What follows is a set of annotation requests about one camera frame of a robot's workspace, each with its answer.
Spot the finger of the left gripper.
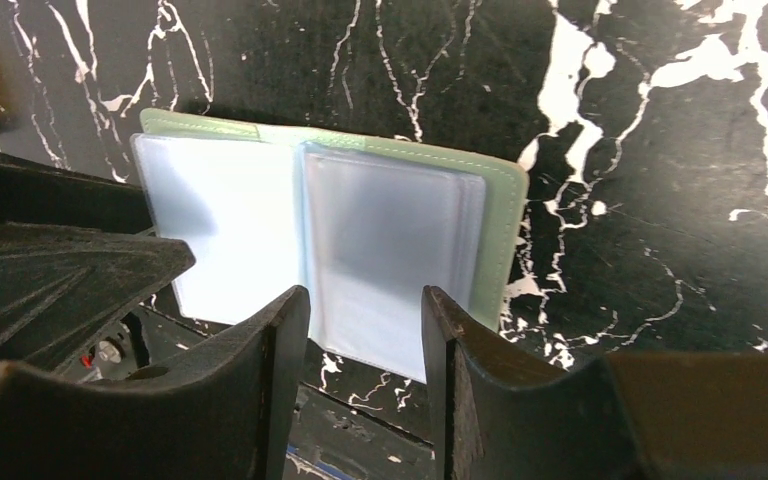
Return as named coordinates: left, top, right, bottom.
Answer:
left=0, top=223, right=195, bottom=371
left=0, top=153, right=152, bottom=234

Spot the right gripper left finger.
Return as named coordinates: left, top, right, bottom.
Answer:
left=0, top=286, right=310, bottom=479

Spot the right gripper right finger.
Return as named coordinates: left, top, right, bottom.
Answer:
left=421, top=286, right=768, bottom=479

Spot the green card holder wallet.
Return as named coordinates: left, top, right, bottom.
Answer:
left=131, top=108, right=528, bottom=382

